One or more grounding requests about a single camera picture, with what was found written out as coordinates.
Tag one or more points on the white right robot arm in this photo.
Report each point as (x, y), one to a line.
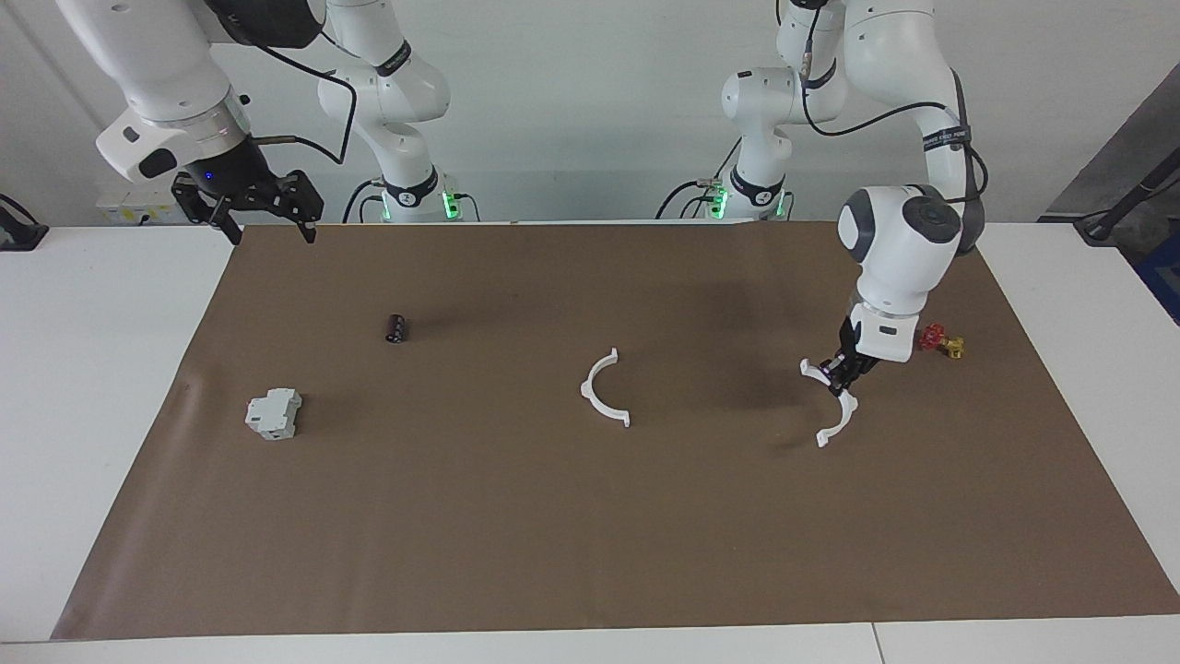
(147, 65)

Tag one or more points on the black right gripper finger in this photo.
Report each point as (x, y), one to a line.
(302, 198)
(210, 212)

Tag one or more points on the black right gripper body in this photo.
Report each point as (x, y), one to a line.
(240, 184)

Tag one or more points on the brown table mat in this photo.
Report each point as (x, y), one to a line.
(590, 516)

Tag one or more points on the grey partition panel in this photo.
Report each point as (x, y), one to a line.
(1143, 148)

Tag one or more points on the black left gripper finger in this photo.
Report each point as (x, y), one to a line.
(833, 372)
(844, 385)

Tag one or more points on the blue box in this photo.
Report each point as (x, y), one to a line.
(1163, 277)

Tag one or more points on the white power strip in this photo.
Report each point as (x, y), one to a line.
(129, 214)

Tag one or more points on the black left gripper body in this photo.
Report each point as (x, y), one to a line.
(853, 362)

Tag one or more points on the black clamp mount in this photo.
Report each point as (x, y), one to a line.
(18, 235)

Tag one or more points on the black cylindrical capacitor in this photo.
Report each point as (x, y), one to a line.
(396, 329)

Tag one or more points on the black stand pole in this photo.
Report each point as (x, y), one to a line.
(1129, 198)

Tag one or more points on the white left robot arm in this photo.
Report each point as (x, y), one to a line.
(899, 249)

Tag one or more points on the white circuit breaker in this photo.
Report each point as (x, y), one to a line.
(273, 414)

